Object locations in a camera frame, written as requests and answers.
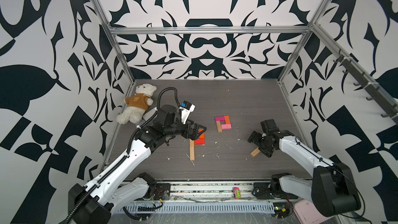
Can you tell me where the orange block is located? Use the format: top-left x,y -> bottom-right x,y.
199,129 -> 205,139
224,116 -> 231,124

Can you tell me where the red block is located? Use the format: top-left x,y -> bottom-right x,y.
194,139 -> 205,145

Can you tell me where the magenta block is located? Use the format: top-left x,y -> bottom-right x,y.
215,116 -> 225,122

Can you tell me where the light pink block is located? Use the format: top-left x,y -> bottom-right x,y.
221,124 -> 232,130

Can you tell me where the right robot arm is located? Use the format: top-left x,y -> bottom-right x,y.
248,131 -> 362,217

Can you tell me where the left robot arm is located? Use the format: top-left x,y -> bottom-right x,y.
63,101 -> 206,224

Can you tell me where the white rectangular case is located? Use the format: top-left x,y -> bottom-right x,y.
143,107 -> 157,121

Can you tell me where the white teddy bear brown shirt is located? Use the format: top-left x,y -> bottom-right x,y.
116,84 -> 157,124

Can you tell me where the green circuit board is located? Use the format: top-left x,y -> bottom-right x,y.
272,201 -> 293,219

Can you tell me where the pink tray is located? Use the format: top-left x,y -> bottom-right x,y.
293,199 -> 331,224

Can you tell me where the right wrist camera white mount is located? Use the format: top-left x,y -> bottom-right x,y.
260,119 -> 279,136

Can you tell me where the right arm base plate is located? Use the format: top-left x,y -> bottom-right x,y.
251,182 -> 298,200

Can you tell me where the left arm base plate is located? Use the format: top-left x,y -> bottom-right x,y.
145,183 -> 171,201

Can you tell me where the white cable duct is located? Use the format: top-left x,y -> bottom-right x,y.
125,202 -> 275,214

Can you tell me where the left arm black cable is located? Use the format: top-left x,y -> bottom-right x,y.
60,86 -> 181,224

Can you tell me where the wall hook rail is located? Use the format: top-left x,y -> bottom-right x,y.
333,50 -> 398,125

